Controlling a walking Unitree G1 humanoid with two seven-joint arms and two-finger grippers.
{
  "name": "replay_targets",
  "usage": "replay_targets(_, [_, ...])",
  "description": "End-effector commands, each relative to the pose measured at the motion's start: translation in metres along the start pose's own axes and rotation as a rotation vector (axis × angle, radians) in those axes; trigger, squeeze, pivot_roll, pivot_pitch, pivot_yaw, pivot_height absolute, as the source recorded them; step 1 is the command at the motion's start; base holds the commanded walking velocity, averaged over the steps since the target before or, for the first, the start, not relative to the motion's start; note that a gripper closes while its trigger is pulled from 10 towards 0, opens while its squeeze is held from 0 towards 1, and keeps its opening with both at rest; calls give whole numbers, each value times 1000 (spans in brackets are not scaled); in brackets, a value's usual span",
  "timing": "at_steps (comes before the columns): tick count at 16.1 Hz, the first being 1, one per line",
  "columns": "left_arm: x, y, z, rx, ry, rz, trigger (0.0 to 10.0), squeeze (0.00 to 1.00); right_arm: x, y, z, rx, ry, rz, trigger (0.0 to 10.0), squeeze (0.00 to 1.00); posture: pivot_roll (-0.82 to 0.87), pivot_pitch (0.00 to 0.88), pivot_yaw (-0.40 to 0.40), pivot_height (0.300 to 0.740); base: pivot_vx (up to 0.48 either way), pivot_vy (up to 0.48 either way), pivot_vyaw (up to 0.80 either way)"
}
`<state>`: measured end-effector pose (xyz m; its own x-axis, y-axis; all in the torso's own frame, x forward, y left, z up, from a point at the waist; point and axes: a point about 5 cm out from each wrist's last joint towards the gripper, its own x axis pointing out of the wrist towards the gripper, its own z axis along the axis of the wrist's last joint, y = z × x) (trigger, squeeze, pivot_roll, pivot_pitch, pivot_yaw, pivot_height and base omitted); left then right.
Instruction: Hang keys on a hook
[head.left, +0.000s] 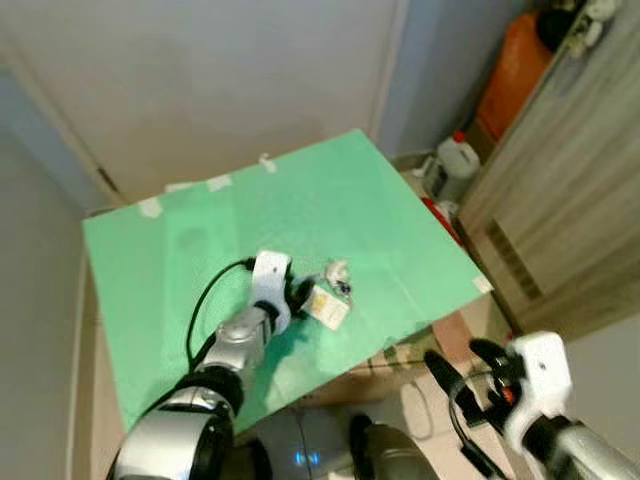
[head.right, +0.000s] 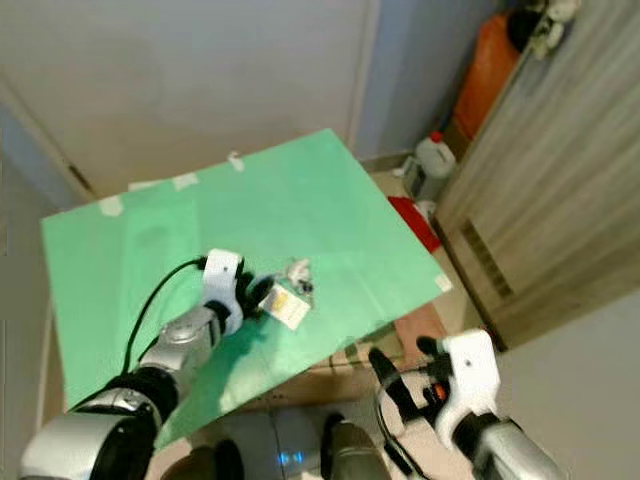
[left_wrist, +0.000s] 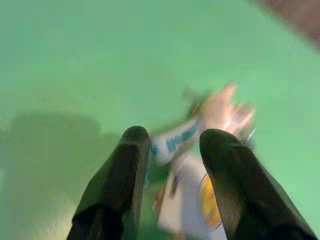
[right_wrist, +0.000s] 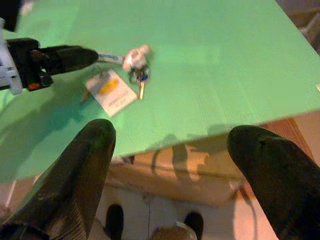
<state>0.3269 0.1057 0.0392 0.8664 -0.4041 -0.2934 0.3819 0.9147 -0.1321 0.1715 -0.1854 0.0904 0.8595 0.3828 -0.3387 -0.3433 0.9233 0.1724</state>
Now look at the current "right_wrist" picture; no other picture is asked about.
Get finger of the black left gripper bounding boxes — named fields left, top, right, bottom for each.
left=31, top=44, right=99, bottom=76

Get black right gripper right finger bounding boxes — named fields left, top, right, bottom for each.
left=226, top=124, right=320, bottom=240

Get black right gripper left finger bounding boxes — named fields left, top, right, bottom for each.
left=0, top=118, right=117, bottom=240

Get keys with white plush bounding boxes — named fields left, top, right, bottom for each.
left=96, top=43, right=153, bottom=101

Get white card tag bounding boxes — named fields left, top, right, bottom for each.
left=81, top=66, right=140, bottom=118

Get black robot left foot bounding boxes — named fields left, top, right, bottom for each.
left=104, top=203, right=125, bottom=240

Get black robot foot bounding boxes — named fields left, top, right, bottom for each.
left=104, top=203, right=125, bottom=240
left=183, top=211, right=205, bottom=240

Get black robot right foot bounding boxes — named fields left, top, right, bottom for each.
left=183, top=211, right=205, bottom=240

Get brown cardboard box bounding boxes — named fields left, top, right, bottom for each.
left=106, top=136, right=253, bottom=210

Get green table cover sheet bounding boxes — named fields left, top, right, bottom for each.
left=0, top=0, right=320, bottom=185

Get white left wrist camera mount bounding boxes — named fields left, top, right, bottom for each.
left=0, top=17, right=25, bottom=96

